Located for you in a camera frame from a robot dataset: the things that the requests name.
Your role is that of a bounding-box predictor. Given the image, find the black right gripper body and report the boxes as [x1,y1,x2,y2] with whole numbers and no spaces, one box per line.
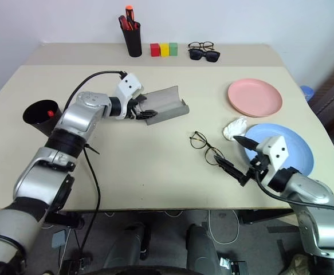
[245,154,271,180]

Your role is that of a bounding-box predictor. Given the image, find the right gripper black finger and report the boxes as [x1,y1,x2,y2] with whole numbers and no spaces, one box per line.
[213,154,250,188]
[233,135,261,151]

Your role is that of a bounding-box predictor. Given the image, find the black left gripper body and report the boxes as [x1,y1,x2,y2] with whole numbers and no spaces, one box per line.
[125,96,149,120]

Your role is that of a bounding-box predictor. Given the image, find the grey glasses case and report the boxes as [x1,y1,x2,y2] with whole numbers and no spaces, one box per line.
[137,85,190,127]

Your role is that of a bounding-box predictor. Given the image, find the tortoiseshell round glasses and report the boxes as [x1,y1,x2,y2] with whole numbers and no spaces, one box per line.
[189,131,225,167]

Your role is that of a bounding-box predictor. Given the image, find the black paper cup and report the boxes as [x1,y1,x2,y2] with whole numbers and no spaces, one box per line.
[22,99,63,138]

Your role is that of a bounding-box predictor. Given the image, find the white crumpled tissue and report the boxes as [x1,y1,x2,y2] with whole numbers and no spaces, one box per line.
[222,116,248,142]

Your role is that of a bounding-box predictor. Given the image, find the blue plate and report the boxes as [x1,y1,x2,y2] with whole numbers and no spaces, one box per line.
[242,123,315,177]

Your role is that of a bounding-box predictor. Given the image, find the pink plate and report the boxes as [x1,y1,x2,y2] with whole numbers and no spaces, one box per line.
[227,78,284,119]

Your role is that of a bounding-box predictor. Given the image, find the black zip tie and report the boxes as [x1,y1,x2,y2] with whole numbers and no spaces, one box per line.
[83,143,101,156]

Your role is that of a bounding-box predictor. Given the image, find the black tall pen holder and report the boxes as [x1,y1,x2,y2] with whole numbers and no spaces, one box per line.
[121,26,143,57]

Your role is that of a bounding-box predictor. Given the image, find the black sunglasses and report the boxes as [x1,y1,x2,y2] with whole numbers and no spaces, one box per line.
[188,49,222,62]

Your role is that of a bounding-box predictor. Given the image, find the blue round container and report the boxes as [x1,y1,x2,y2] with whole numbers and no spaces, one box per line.
[299,85,315,101]

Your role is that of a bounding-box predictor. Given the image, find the dark rounded shape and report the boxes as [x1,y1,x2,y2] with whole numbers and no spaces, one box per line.
[106,222,152,270]
[185,223,223,272]

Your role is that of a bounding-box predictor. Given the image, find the grey floor box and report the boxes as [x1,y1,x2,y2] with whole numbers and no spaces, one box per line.
[52,230,68,249]

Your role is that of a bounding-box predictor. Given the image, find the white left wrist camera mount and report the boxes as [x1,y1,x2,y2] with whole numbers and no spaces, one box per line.
[113,73,144,120]

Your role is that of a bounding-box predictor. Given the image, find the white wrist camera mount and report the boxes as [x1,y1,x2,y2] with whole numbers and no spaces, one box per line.
[113,73,144,120]
[254,135,288,187]

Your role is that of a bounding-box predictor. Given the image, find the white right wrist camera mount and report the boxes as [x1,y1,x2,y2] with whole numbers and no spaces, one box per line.
[254,135,288,187]

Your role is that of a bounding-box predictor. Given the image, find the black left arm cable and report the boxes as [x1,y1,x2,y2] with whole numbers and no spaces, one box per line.
[61,70,127,115]

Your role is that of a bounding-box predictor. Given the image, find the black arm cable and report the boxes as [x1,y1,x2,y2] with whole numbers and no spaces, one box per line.
[61,70,127,115]
[253,170,334,215]

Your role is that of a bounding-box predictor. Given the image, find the black table frame bar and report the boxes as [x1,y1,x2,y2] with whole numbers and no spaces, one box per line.
[239,210,298,226]

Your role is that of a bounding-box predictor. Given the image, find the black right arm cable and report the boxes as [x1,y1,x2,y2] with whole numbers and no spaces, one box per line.
[253,170,334,215]

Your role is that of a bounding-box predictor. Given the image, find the white floor cable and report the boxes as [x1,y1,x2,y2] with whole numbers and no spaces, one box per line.
[207,210,240,245]

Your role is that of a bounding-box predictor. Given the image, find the thin black frame glasses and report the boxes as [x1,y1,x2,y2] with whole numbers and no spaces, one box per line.
[187,41,215,50]

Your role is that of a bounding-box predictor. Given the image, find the black hanging cable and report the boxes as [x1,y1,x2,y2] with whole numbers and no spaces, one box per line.
[79,144,102,256]

